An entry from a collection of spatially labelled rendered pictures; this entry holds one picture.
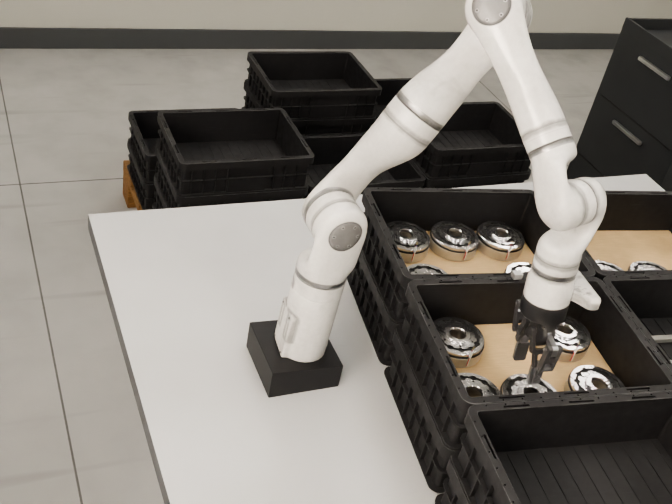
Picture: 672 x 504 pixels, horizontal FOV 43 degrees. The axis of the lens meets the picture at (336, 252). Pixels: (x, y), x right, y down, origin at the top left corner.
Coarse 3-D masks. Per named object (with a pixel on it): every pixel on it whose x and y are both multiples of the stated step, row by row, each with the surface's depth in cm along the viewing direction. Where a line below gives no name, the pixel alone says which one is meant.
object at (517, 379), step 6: (510, 378) 148; (516, 378) 149; (522, 378) 149; (504, 384) 147; (510, 384) 147; (516, 384) 147; (540, 384) 149; (546, 384) 148; (504, 390) 145; (510, 390) 146; (516, 390) 146; (546, 390) 147; (552, 390) 148
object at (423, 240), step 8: (392, 224) 180; (400, 224) 181; (408, 224) 181; (392, 232) 178; (424, 232) 180; (400, 240) 176; (416, 240) 177; (424, 240) 178; (400, 248) 174; (408, 248) 174; (424, 248) 175
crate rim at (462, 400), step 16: (416, 288) 152; (608, 288) 163; (416, 304) 149; (416, 320) 149; (432, 320) 146; (624, 320) 156; (432, 336) 143; (640, 336) 153; (432, 352) 143; (448, 368) 137; (448, 384) 137; (464, 400) 132; (480, 400) 133; (496, 400) 133; (512, 400) 134; (528, 400) 135
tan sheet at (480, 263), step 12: (432, 252) 180; (480, 252) 183; (528, 252) 186; (408, 264) 175; (432, 264) 176; (444, 264) 177; (456, 264) 178; (468, 264) 179; (480, 264) 179; (492, 264) 180; (504, 264) 181
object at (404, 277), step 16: (368, 192) 175; (384, 192) 177; (400, 192) 178; (416, 192) 179; (432, 192) 180; (448, 192) 181; (464, 192) 182; (480, 192) 183; (496, 192) 184; (512, 192) 186; (528, 192) 187; (368, 208) 173; (384, 224) 167; (384, 240) 164; (400, 256) 159; (400, 272) 156; (592, 272) 166
